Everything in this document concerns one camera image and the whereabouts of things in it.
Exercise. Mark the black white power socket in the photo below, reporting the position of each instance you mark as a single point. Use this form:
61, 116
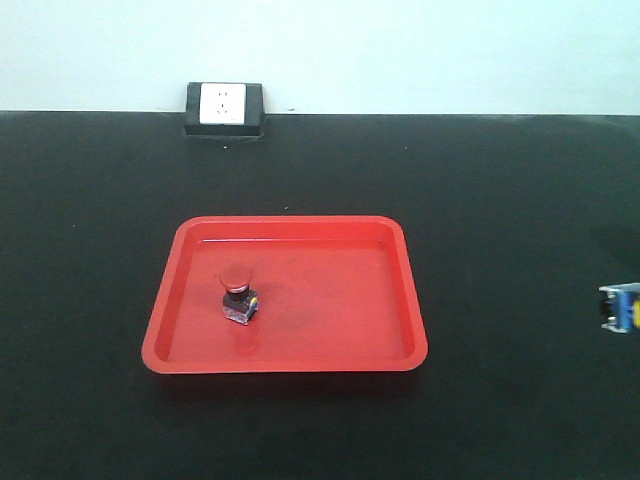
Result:
223, 110

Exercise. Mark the red mushroom push button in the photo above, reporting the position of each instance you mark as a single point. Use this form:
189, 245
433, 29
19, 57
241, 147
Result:
240, 302

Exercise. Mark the red plastic tray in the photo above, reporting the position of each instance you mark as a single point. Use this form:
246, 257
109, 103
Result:
336, 294

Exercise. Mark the yellow mushroom push button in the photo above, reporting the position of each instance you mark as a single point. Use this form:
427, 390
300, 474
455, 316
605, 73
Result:
620, 307

